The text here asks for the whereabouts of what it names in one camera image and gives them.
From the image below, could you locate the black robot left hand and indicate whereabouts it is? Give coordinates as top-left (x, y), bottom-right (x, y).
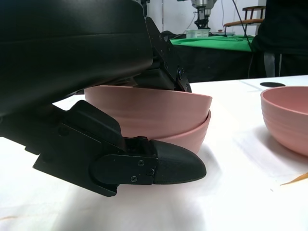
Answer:
top-left (0, 0), bottom-right (207, 198)

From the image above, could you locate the pink plastic bowl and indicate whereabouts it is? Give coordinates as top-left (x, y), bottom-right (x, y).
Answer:
top-left (260, 86), bottom-right (308, 156)
top-left (149, 110), bottom-right (212, 154)
top-left (84, 84), bottom-right (213, 142)

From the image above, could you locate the clear plastic container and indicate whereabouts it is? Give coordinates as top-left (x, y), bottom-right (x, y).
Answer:
top-left (185, 28), bottom-right (210, 39)

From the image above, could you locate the grey industrial gripper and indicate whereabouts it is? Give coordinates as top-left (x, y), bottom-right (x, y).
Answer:
top-left (191, 0), bottom-right (215, 31)

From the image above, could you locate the black cloth drape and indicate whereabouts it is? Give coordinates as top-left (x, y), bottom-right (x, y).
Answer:
top-left (158, 30), bottom-right (268, 84)

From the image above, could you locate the brown wooden rack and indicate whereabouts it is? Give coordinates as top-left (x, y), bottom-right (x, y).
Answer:
top-left (223, 6), bottom-right (265, 37)

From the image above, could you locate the black round table grommet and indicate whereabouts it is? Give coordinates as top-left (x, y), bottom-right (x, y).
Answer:
top-left (259, 81), bottom-right (286, 88)

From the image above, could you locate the person in black clothing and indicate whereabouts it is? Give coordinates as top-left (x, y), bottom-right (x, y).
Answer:
top-left (250, 0), bottom-right (308, 79)

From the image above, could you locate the thin orange wood splinter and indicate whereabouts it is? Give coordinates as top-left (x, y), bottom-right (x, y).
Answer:
top-left (280, 171), bottom-right (308, 186)

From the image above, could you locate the thin black hanging cable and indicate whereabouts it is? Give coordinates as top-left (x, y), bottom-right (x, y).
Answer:
top-left (231, 0), bottom-right (253, 77)

